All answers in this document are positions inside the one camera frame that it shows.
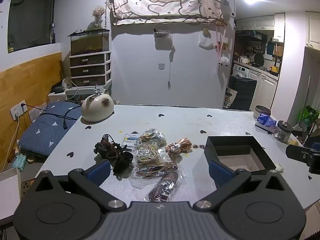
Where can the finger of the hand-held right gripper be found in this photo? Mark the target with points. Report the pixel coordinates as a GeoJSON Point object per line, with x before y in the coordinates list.
{"type": "Point", "coordinates": [296, 152]}

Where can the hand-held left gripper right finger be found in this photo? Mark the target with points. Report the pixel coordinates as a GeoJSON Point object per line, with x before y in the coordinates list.
{"type": "Point", "coordinates": [220, 173]}

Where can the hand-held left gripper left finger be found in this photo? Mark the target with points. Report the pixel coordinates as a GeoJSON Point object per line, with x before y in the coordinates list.
{"type": "Point", "coordinates": [98, 173]}

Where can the black cardboard box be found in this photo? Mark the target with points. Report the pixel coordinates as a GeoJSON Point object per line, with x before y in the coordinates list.
{"type": "Point", "coordinates": [240, 155]}

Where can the small yellow ball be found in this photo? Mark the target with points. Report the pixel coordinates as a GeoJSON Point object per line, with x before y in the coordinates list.
{"type": "Point", "coordinates": [294, 142]}

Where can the glass jar with dark lid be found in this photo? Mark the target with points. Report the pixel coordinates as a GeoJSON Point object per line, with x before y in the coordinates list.
{"type": "Point", "coordinates": [282, 131]}

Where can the black fabric scrunchie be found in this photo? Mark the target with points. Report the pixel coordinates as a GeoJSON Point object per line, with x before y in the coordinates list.
{"type": "Point", "coordinates": [122, 161]}

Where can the green plastic bag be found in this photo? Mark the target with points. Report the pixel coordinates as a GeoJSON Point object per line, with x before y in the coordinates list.
{"type": "Point", "coordinates": [308, 116]}

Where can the blue tissue pack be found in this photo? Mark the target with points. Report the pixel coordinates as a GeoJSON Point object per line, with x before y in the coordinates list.
{"type": "Point", "coordinates": [266, 121]}

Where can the small blue and white card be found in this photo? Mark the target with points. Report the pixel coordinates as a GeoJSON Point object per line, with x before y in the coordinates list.
{"type": "Point", "coordinates": [130, 138]}

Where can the peach and grey satin scrunchie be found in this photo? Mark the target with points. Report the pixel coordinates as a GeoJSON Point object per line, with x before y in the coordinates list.
{"type": "Point", "coordinates": [178, 147]}

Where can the round metal tin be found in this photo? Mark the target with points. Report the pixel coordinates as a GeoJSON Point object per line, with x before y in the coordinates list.
{"type": "Point", "coordinates": [262, 110]}

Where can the cream cat-shaped ceramic pot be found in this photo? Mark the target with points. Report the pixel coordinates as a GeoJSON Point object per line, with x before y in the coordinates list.
{"type": "Point", "coordinates": [96, 106]}

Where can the blue quilted cushion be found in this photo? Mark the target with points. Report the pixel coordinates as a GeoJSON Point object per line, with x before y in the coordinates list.
{"type": "Point", "coordinates": [47, 127]}

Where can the white kitchen cabinets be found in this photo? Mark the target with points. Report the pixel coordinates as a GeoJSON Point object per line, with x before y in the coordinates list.
{"type": "Point", "coordinates": [265, 85]}

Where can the printed tote bag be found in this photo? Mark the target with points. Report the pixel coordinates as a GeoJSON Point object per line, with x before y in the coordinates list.
{"type": "Point", "coordinates": [230, 98]}

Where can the black floor bin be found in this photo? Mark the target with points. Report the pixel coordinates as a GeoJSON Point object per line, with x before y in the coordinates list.
{"type": "Point", "coordinates": [243, 92]}

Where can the teal packet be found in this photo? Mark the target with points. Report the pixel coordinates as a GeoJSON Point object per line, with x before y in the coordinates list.
{"type": "Point", "coordinates": [18, 162]}

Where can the white cardboard box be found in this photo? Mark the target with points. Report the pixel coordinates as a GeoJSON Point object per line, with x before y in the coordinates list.
{"type": "Point", "coordinates": [10, 187]}

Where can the black power adapter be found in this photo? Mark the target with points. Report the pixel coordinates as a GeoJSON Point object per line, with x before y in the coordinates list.
{"type": "Point", "coordinates": [59, 90]}

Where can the white washing machine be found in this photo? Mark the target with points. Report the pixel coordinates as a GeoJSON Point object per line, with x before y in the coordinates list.
{"type": "Point", "coordinates": [240, 71]}

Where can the white plastic drawer unit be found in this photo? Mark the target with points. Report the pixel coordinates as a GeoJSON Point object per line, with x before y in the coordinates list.
{"type": "Point", "coordinates": [87, 68]}

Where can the white hanging plush toy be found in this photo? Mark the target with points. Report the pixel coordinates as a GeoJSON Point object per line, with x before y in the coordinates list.
{"type": "Point", "coordinates": [223, 61]}

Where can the glass fish tank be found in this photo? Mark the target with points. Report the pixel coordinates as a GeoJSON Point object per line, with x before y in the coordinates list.
{"type": "Point", "coordinates": [90, 42]}

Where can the white hanging bag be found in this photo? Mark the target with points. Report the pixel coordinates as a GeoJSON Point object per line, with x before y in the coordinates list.
{"type": "Point", "coordinates": [207, 41]}

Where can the vase of dried flowers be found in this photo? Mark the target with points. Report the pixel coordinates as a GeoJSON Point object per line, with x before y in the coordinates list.
{"type": "Point", "coordinates": [98, 15]}

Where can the dark window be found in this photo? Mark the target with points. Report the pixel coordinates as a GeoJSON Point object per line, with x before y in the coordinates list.
{"type": "Point", "coordinates": [30, 12]}

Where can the cat print hanging blanket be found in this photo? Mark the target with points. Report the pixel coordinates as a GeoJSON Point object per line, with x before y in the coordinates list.
{"type": "Point", "coordinates": [162, 2]}

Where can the white wall power outlet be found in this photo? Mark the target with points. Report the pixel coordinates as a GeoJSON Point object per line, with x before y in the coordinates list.
{"type": "Point", "coordinates": [18, 108]}

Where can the white wall switch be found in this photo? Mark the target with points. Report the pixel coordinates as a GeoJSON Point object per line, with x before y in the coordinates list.
{"type": "Point", "coordinates": [161, 66]}

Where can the clear acrylic wall shelf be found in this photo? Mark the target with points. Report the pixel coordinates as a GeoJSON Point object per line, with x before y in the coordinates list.
{"type": "Point", "coordinates": [162, 35]}

